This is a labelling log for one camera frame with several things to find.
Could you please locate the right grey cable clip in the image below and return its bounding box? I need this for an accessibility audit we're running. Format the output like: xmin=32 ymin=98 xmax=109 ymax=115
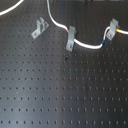
xmin=106 ymin=19 xmax=119 ymax=40

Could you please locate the white cable with coloured marks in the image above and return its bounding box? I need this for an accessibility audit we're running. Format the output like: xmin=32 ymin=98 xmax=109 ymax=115
xmin=46 ymin=0 xmax=128 ymax=50

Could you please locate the white cable at top left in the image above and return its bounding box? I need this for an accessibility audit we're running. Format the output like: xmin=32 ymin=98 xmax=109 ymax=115
xmin=0 ymin=0 xmax=25 ymax=17

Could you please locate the grey cable clip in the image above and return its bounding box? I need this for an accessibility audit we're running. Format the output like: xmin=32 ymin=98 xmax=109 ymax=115
xmin=106 ymin=19 xmax=119 ymax=40
xmin=66 ymin=26 xmax=76 ymax=51
xmin=31 ymin=18 xmax=49 ymax=39

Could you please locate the middle grey cable clip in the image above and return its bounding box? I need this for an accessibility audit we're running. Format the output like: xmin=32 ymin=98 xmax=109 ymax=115
xmin=66 ymin=26 xmax=76 ymax=51

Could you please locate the left grey cable clip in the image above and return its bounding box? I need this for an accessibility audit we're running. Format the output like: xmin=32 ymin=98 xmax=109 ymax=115
xmin=31 ymin=18 xmax=49 ymax=39

